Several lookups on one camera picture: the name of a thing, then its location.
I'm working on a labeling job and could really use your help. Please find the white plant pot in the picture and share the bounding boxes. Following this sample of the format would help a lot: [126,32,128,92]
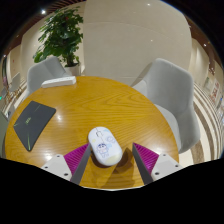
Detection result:
[65,63,82,77]

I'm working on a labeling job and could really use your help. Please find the white power strip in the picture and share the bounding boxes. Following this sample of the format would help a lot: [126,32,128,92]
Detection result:
[40,75,77,89]

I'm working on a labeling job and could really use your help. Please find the green leafy potted plant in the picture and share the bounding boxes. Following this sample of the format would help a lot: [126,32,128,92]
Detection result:
[32,7,85,68]

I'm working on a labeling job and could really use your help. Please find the black mouse pad green lines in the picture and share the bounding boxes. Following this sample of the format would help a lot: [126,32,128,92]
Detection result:
[12,100,57,153]

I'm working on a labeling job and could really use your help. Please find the small white chair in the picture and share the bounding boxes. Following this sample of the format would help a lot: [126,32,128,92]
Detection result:
[7,73,22,96]

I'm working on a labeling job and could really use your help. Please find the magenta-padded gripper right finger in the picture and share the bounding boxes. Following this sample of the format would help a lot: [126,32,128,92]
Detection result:
[131,142,184,185]

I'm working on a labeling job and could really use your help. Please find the light grey armchair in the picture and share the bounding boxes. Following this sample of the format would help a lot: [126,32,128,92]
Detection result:
[132,58,202,155]
[25,55,73,98]
[0,111,10,158]

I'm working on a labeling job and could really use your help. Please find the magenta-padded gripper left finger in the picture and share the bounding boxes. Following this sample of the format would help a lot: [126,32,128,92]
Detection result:
[41,142,92,185]

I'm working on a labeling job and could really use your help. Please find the white cartoon-print computer mouse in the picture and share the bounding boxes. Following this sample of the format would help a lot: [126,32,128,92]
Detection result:
[87,126,124,167]

